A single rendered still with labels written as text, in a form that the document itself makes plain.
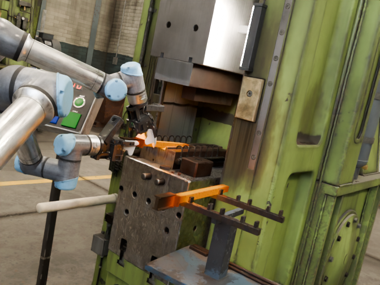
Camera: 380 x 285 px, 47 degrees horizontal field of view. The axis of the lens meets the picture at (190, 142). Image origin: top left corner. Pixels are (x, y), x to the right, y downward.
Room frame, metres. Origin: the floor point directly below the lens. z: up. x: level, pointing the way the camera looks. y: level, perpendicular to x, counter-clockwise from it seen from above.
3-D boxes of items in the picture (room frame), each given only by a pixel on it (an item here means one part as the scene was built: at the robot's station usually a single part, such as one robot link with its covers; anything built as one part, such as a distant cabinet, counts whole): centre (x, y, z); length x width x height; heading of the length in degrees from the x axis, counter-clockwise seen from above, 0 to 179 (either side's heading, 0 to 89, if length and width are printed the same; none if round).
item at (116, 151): (1.58, 0.30, 0.99); 0.12 x 0.08 x 0.09; 143
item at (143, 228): (1.99, -0.05, 0.69); 0.56 x 0.38 x 0.45; 143
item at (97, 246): (2.16, 0.35, 0.36); 0.09 x 0.07 x 0.12; 53
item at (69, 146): (1.46, 0.39, 1.00); 0.11 x 0.08 x 0.09; 143
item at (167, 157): (2.01, 0.00, 0.96); 0.42 x 0.20 x 0.09; 143
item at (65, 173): (1.46, 0.41, 0.90); 0.11 x 0.08 x 0.11; 84
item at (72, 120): (1.98, 0.56, 1.01); 0.07 x 0.05 x 0.07; 78
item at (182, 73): (2.01, 0.00, 1.32); 0.42 x 0.20 x 0.10; 143
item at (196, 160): (1.79, -0.05, 0.95); 0.12 x 0.08 x 0.06; 143
